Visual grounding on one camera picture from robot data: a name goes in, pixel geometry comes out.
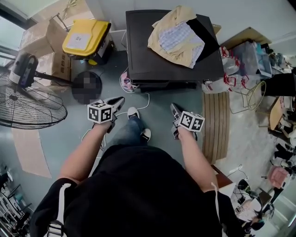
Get slatted wooden floor board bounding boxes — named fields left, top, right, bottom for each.
left=201, top=91, right=231, bottom=164

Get black square table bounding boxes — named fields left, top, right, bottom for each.
left=125, top=9, right=224, bottom=93

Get person's right forearm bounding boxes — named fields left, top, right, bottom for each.
left=178, top=128, right=219, bottom=193

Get white board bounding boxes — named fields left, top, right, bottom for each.
left=218, top=182, right=238, bottom=200

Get white checked cloth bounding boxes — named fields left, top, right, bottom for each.
left=158, top=22, right=205, bottom=69

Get person's black shirt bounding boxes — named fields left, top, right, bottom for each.
left=29, top=144, right=246, bottom=237

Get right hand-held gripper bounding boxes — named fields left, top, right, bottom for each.
left=170, top=103, right=206, bottom=139

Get black box cabinet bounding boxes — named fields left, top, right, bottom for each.
left=261, top=73, right=296, bottom=98

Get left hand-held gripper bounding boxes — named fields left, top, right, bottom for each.
left=87, top=96, right=125, bottom=134

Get black flat mat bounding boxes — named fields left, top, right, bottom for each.
left=186, top=13, right=221, bottom=63

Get person's left forearm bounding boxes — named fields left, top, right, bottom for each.
left=57, top=120, right=111, bottom=182

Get red-brown desk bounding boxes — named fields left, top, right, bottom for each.
left=211, top=164, right=234, bottom=195

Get black box with yellow lid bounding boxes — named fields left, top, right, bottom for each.
left=62, top=19, right=114, bottom=67

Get pale yellow cloth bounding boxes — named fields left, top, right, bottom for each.
left=147, top=6, right=206, bottom=69

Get brown cardboard box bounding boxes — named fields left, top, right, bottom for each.
left=47, top=18, right=72, bottom=81
left=19, top=23, right=55, bottom=77

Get black window frame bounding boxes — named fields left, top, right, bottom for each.
left=0, top=0, right=39, bottom=68

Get clear water jug red cap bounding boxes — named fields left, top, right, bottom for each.
left=232, top=55, right=246, bottom=77
left=202, top=73, right=232, bottom=94
left=221, top=45, right=234, bottom=75
left=231, top=75, right=250, bottom=93

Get leaning wooden board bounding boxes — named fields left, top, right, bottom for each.
left=219, top=26, right=272, bottom=50

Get person's blue jeans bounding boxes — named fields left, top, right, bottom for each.
left=111, top=115, right=148, bottom=148

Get clear plastic storage bin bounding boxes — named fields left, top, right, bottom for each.
left=232, top=40, right=273, bottom=78

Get round wooden table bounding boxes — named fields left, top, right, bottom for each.
left=259, top=97, right=285, bottom=131

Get white drawstring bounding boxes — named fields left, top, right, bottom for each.
left=56, top=183, right=72, bottom=226
left=210, top=181, right=222, bottom=225

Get large black floor fan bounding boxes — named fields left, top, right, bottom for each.
left=0, top=52, right=103, bottom=130

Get pink stool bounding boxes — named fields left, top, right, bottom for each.
left=269, top=165, right=290, bottom=188

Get yellow wire chair frame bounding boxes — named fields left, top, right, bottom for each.
left=230, top=80, right=267, bottom=114

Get white black sneaker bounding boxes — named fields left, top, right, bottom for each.
left=127, top=106, right=140, bottom=120
left=140, top=128, right=152, bottom=142

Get brown cardboard floor sheet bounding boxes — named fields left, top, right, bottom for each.
left=11, top=127, right=52, bottom=179

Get white power cable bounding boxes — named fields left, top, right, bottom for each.
left=82, top=67, right=150, bottom=160

